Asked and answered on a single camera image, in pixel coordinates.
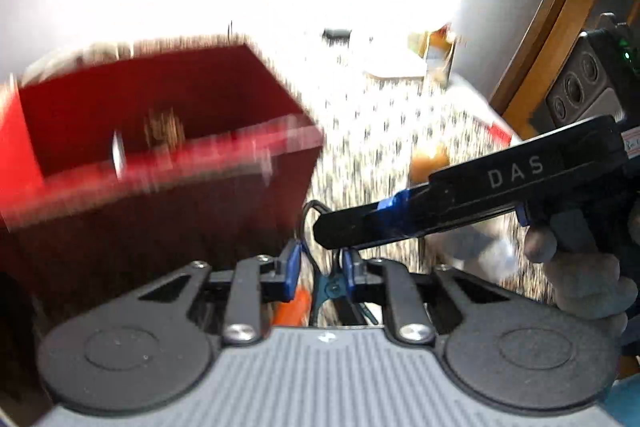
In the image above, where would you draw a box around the metal spring clamp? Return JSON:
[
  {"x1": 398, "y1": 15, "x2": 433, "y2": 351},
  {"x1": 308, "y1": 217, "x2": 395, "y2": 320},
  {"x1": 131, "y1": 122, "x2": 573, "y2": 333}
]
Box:
[{"x1": 300, "y1": 202, "x2": 381, "y2": 328}]

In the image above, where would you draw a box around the floral patterned tablecloth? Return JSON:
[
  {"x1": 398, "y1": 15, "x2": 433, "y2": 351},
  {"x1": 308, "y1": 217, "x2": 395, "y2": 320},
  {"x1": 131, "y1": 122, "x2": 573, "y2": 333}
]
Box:
[{"x1": 280, "y1": 32, "x2": 566, "y2": 328}]

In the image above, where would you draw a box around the orange utility knife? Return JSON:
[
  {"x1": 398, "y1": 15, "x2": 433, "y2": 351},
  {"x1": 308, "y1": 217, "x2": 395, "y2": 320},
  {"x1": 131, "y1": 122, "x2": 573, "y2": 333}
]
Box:
[{"x1": 272, "y1": 284, "x2": 311, "y2": 328}]

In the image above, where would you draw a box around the white power strip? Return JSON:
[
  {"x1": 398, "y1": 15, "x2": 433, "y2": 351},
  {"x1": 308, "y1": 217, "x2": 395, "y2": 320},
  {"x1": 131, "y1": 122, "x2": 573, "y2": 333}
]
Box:
[{"x1": 360, "y1": 52, "x2": 426, "y2": 80}]

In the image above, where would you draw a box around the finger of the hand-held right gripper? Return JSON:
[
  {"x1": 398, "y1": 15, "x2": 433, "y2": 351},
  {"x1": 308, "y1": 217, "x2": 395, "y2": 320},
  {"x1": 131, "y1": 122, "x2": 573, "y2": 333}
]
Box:
[
  {"x1": 377, "y1": 186, "x2": 442, "y2": 214},
  {"x1": 312, "y1": 202, "x2": 523, "y2": 253}
]

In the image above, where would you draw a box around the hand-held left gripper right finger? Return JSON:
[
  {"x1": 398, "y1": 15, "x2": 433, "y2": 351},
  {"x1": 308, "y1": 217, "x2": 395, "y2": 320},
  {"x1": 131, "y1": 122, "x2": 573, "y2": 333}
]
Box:
[{"x1": 341, "y1": 247, "x2": 506, "y2": 343}]

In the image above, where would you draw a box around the person's right hand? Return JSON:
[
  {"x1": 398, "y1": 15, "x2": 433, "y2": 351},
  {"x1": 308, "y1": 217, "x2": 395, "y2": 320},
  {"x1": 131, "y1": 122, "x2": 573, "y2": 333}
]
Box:
[{"x1": 524, "y1": 227, "x2": 636, "y2": 348}]

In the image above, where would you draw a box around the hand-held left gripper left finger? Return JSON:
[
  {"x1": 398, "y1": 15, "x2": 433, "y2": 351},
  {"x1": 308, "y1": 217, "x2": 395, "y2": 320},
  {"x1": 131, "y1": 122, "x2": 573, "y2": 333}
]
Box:
[{"x1": 135, "y1": 242, "x2": 303, "y2": 343}]

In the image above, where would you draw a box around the wooden door frame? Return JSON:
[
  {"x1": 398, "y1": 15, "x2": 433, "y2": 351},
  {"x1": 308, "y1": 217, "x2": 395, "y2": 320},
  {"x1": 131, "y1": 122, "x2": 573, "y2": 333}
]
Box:
[{"x1": 487, "y1": 0, "x2": 640, "y2": 142}]

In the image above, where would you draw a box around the small cardboard box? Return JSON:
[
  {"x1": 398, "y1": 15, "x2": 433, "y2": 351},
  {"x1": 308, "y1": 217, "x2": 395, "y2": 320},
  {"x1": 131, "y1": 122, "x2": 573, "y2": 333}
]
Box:
[{"x1": 407, "y1": 24, "x2": 463, "y2": 82}]

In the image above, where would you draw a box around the brown pine cone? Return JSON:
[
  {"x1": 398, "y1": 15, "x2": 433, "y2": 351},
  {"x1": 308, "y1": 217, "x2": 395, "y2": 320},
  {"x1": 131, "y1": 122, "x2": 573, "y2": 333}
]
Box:
[{"x1": 142, "y1": 107, "x2": 183, "y2": 145}]

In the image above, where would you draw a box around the red cardboard box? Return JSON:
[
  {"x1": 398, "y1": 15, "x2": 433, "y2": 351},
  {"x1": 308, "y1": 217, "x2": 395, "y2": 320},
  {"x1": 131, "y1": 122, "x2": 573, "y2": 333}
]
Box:
[{"x1": 0, "y1": 42, "x2": 326, "y2": 323}]

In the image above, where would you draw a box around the yellow round fruit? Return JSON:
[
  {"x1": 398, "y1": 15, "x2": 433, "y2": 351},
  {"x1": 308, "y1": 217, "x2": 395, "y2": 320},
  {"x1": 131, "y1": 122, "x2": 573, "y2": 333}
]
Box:
[{"x1": 410, "y1": 144, "x2": 451, "y2": 182}]

